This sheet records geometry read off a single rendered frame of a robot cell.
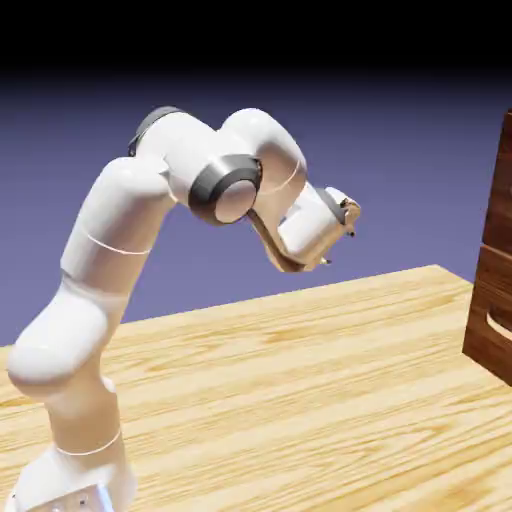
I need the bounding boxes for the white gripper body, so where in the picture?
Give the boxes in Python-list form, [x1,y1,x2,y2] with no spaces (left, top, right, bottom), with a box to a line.
[276,186,362,274]

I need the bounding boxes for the dark wood cabinet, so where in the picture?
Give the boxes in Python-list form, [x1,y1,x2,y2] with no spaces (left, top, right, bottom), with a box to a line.
[461,106,512,389]

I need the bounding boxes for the plain dark wood drawer front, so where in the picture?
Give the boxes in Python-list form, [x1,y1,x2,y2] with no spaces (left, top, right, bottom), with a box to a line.
[481,110,512,256]

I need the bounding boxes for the dark wood drawer front with handle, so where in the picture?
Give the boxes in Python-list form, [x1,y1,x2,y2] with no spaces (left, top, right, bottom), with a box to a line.
[462,244,512,388]

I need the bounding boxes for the curved pale drawer handle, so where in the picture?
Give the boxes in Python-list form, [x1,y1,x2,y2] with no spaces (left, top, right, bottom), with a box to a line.
[485,310,512,342]

